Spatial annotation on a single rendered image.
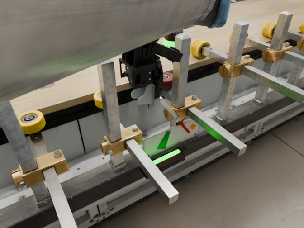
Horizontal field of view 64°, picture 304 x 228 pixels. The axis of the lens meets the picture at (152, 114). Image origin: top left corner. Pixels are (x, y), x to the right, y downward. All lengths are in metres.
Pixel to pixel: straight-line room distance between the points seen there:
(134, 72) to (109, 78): 0.12
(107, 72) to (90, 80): 0.34
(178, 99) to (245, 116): 0.44
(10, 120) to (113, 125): 0.27
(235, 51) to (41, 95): 0.70
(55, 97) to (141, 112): 0.37
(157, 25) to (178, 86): 0.64
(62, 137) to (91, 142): 0.13
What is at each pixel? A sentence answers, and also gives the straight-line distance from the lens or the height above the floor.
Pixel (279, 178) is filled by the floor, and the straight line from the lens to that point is 1.95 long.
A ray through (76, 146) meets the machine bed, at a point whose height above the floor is 0.68.
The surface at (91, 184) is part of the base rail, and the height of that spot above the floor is 0.70.
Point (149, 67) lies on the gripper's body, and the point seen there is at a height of 1.11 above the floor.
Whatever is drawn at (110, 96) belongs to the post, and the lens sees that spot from 0.67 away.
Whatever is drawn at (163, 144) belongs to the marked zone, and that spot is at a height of 0.74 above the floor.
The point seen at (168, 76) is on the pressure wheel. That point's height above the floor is 0.90.
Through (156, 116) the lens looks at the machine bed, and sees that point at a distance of 1.13.
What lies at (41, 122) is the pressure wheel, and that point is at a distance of 0.81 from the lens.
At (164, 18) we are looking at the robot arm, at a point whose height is 1.32.
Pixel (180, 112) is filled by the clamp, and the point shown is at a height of 0.86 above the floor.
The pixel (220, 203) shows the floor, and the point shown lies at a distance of 1.68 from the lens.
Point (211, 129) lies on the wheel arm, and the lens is 0.81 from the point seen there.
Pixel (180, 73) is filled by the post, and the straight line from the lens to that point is 0.78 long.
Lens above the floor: 1.36
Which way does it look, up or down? 37 degrees down
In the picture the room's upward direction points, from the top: straight up
